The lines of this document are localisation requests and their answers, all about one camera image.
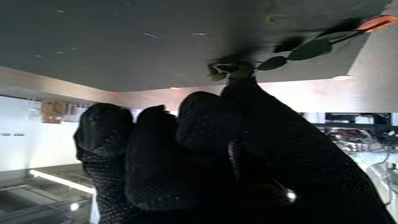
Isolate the green sprig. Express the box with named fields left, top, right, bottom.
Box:
left=206, top=29, right=366, bottom=81

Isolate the dark mat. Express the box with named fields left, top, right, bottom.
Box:
left=0, top=0, right=396, bottom=93

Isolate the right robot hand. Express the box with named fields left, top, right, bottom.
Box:
left=73, top=77, right=398, bottom=224

